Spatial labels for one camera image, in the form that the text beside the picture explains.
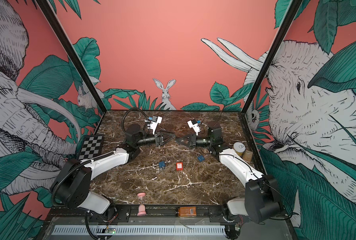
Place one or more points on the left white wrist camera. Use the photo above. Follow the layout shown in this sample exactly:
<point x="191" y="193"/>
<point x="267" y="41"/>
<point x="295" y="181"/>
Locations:
<point x="152" y="123"/>

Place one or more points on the brown spice jar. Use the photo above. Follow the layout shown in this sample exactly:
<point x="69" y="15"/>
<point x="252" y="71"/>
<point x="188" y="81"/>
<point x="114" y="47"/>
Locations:
<point x="247" y="156"/>

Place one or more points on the blue padlock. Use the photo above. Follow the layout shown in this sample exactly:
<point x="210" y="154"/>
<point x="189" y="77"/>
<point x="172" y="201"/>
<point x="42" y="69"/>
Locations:
<point x="200" y="158"/>
<point x="162" y="165"/>

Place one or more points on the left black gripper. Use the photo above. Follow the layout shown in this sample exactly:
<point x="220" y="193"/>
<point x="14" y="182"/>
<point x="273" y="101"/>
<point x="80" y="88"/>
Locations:
<point x="160" y="141"/>

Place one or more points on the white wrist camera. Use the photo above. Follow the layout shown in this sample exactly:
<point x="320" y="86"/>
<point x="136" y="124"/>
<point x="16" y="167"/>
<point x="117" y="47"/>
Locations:
<point x="195" y="125"/>
<point x="152" y="123"/>

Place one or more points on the orange rectangular box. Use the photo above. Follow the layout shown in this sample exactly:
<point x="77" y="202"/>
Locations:
<point x="187" y="212"/>

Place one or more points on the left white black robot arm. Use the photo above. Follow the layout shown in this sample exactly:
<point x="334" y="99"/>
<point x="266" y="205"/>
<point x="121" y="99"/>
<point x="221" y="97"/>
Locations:
<point x="72" y="186"/>

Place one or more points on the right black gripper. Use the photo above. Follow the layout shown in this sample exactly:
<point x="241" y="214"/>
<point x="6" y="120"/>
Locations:
<point x="191" y="141"/>

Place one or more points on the black white checkerboard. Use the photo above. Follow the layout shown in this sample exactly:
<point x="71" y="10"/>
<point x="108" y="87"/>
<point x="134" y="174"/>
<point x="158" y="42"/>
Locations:
<point x="91" y="147"/>

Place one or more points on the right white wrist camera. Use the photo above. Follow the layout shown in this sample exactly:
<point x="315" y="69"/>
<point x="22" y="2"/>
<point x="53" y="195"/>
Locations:
<point x="195" y="125"/>

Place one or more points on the white perforated rail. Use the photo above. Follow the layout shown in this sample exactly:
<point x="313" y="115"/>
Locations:
<point x="148" y="230"/>

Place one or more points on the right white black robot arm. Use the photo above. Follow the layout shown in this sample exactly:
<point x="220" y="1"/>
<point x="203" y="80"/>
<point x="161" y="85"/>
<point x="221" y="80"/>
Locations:
<point x="262" y="199"/>

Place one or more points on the pink hourglass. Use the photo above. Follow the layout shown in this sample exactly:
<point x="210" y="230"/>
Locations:
<point x="142" y="207"/>

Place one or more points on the red padlock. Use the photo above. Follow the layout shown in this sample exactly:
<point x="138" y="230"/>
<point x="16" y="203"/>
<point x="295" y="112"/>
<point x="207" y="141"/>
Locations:
<point x="179" y="166"/>

